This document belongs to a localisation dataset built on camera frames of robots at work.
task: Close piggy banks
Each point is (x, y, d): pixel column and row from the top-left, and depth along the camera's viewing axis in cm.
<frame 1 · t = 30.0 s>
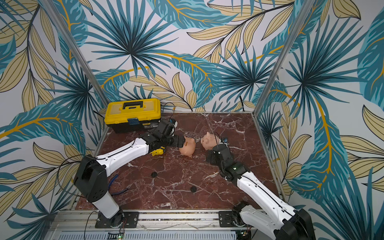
left hand: (178, 141, 86), fingers open
right hand: (216, 153, 82), fingers open
yellow black toolbox: (132, 115, 99), point 16 cm above the table
orange piggy bank: (188, 147, 92), point 9 cm above the table
pink piggy bank: (210, 140, 94), point 10 cm above the table
black round plug left: (154, 174, 90), on the table

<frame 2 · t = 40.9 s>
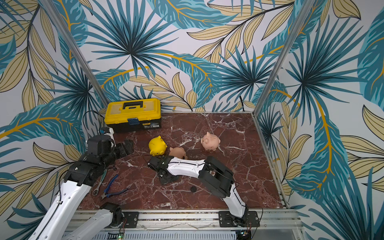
left hand: (124, 147, 72), fingers open
right hand: (167, 179, 87), fingers closed
orange piggy bank: (178, 152, 90), point 9 cm above the table
blue handled pliers: (106, 194, 81), on the table
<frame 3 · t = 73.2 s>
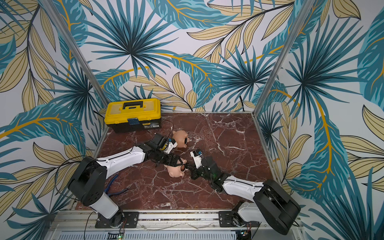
left hand: (175, 164, 85), fingers open
right hand: (187, 165, 84), fingers closed
orange piggy bank: (181, 137, 97), point 9 cm above the table
pink piggy bank: (176, 171, 84), point 8 cm above the table
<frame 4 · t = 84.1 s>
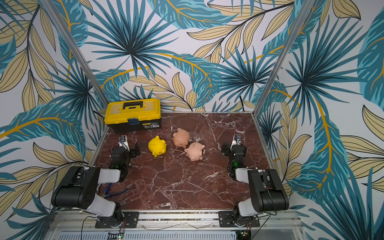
left hand: (128, 144, 92), fingers open
right hand: (234, 142, 92), fingers open
pink piggy bank: (195, 151, 91), point 9 cm above the table
yellow piggy bank: (157, 146, 94), point 7 cm above the table
